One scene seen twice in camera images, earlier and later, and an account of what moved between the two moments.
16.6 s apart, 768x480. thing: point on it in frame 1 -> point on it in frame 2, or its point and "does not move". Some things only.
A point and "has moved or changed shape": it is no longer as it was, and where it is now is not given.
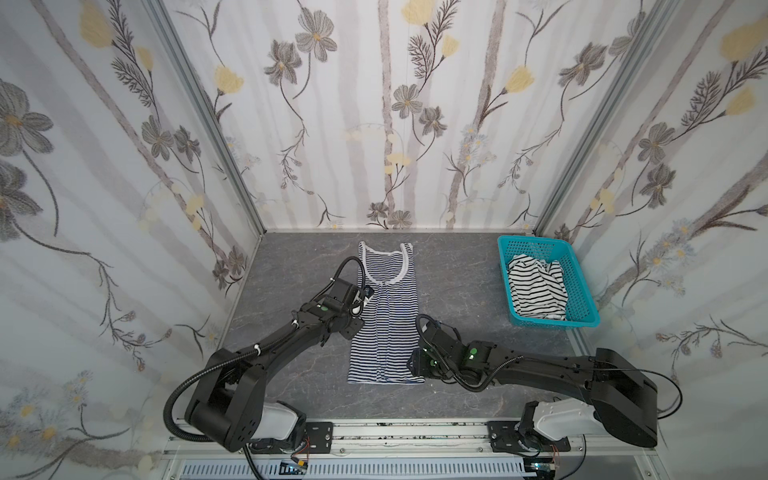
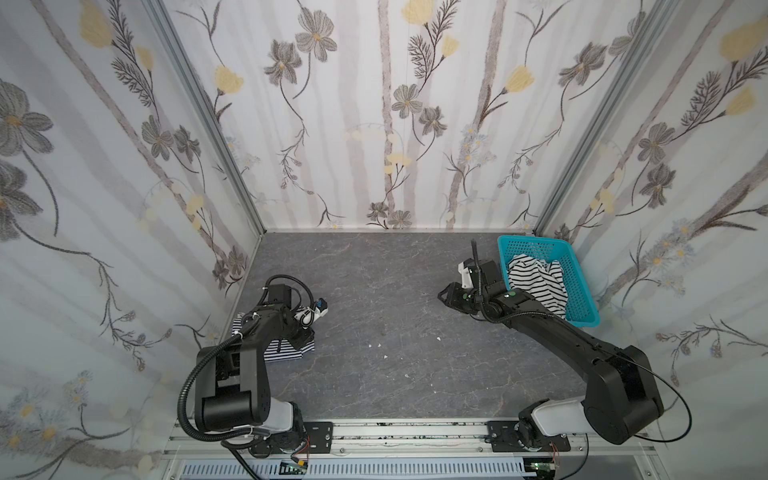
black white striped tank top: [538, 287] does not move
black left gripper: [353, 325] -> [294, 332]
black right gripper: [417, 363] -> [459, 294]
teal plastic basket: [581, 310] does not move
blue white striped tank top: [383, 341] has moved or changed shape
